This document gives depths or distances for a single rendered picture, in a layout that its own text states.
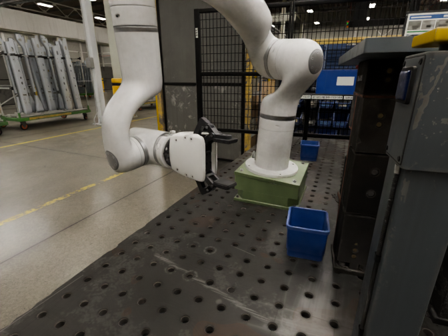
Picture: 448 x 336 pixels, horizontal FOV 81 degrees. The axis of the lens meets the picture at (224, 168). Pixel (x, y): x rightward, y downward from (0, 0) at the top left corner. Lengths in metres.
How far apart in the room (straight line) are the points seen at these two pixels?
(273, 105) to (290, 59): 0.14
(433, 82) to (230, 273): 0.51
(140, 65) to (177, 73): 2.81
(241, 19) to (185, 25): 2.64
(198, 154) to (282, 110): 0.40
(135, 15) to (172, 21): 2.88
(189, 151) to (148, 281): 0.30
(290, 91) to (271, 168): 0.26
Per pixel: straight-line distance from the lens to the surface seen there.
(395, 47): 0.42
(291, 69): 0.81
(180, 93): 3.40
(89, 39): 7.37
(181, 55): 3.38
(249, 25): 0.77
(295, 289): 0.62
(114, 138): 0.60
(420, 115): 0.32
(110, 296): 0.63
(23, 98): 7.90
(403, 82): 0.34
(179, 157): 0.59
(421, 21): 1.93
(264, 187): 0.90
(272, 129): 0.88
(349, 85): 1.65
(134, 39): 0.61
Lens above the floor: 1.12
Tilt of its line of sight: 19 degrees down
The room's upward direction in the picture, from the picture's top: straight up
